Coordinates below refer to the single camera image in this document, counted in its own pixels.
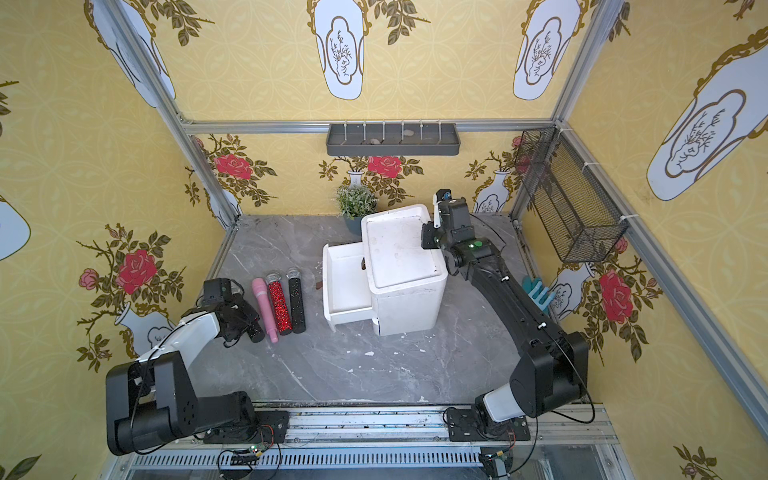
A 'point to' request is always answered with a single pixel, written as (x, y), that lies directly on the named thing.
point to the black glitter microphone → (295, 288)
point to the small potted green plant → (354, 203)
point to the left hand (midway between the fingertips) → (249, 317)
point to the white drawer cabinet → (406, 280)
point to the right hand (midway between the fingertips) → (421, 230)
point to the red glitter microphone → (280, 305)
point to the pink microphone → (261, 290)
